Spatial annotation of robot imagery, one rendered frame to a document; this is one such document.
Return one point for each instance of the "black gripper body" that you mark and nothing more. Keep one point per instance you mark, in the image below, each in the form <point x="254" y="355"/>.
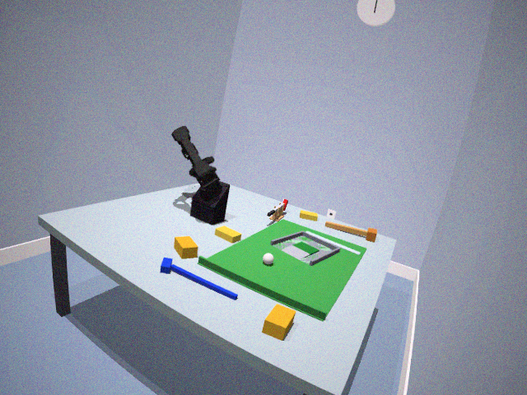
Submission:
<point x="192" y="172"/>

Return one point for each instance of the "blue putter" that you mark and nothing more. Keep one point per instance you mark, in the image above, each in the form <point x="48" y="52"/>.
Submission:
<point x="166" y="267"/>

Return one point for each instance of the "green putting mat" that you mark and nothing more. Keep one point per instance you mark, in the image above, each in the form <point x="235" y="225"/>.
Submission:
<point x="318" y="285"/>

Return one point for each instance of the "orange cube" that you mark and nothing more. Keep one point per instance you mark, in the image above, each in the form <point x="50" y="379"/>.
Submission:
<point x="185" y="247"/>
<point x="278" y="322"/>

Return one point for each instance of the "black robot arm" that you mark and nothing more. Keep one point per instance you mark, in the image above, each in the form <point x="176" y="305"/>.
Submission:
<point x="205" y="172"/>

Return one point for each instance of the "orange wooden mallet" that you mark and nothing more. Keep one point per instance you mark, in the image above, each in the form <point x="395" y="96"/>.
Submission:
<point x="370" y="234"/>

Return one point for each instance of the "white golf ball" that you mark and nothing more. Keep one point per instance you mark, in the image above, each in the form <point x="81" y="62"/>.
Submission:
<point x="268" y="258"/>

